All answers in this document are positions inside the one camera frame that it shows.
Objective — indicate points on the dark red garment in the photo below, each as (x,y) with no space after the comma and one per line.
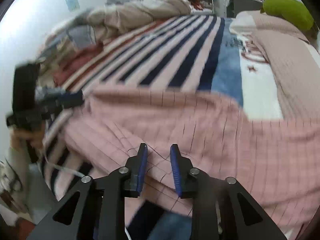
(68,67)

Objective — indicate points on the pink ribbed knit pillow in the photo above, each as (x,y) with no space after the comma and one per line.
(295,66)

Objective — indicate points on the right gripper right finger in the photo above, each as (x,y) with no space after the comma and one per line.
(222,209)

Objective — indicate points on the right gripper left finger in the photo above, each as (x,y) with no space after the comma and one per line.
(95,208)

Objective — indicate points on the patterned fleece sleeve forearm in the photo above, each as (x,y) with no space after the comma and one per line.
(14,182)

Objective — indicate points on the camouflage patterned garment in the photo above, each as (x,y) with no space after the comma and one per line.
(54,56)

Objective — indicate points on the pink checked pants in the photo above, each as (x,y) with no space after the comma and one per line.
(277,162)

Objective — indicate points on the blue wall poster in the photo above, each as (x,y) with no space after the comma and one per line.
(72,5)

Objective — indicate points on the striped fleece bed blanket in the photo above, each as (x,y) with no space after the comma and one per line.
(185,54)

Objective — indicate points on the person's left hand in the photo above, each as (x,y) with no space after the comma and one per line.
(19,136)

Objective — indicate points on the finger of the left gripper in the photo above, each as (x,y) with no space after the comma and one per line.
(71,100)

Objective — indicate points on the beige grey duvet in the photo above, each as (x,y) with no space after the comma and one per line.
(122,18)

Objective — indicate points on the green plush toy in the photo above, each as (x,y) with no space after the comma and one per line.
(292,11)

